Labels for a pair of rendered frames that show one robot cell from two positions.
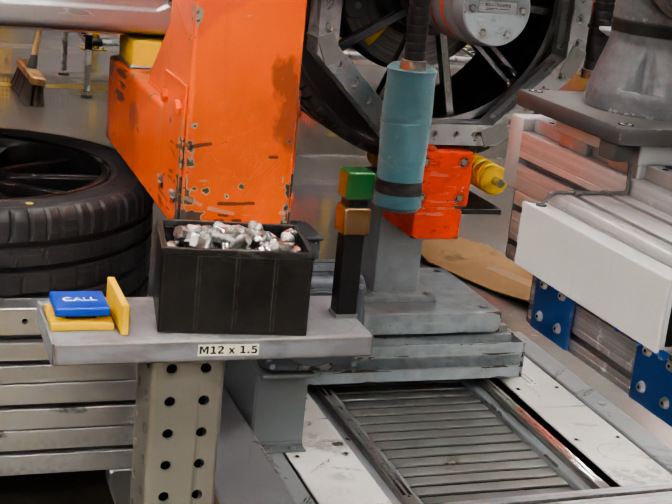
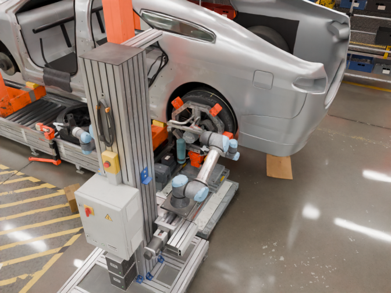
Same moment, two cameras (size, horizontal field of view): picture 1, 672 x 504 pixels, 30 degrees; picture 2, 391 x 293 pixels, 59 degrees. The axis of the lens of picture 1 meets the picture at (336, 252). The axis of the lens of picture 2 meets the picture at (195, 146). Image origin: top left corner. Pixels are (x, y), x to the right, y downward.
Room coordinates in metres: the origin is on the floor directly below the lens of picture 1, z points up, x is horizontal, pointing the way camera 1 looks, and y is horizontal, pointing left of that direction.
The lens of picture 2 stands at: (0.42, -2.25, 2.70)
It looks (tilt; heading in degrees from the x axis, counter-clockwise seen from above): 36 degrees down; 47
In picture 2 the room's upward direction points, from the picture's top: 1 degrees clockwise
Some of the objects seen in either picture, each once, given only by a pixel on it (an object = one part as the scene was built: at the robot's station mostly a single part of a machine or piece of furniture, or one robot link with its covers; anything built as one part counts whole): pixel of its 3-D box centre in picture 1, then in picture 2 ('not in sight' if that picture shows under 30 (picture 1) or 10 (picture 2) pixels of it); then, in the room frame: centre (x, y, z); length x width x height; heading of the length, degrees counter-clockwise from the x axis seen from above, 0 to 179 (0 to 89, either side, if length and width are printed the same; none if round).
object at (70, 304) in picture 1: (79, 306); not in sight; (1.54, 0.33, 0.47); 0.07 x 0.07 x 0.02; 21
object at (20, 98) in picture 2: not in sight; (22, 89); (1.46, 2.10, 0.69); 0.52 x 0.17 x 0.35; 21
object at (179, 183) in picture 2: not in sight; (180, 185); (1.61, -0.80, 0.98); 0.13 x 0.12 x 0.14; 110
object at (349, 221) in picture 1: (352, 218); not in sight; (1.67, -0.02, 0.59); 0.04 x 0.04 x 0.04; 21
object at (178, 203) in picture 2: not in sight; (180, 196); (1.61, -0.80, 0.87); 0.15 x 0.15 x 0.10
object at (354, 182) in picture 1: (356, 183); not in sight; (1.67, -0.02, 0.64); 0.04 x 0.04 x 0.04; 21
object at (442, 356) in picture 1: (380, 331); (202, 174); (2.51, -0.11, 0.13); 0.50 x 0.36 x 0.10; 111
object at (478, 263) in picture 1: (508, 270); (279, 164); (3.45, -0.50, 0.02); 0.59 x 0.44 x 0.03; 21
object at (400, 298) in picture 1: (390, 245); (203, 161); (2.51, -0.11, 0.32); 0.40 x 0.30 x 0.28; 111
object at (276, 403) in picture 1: (280, 321); (167, 170); (2.16, 0.09, 0.26); 0.42 x 0.18 x 0.35; 21
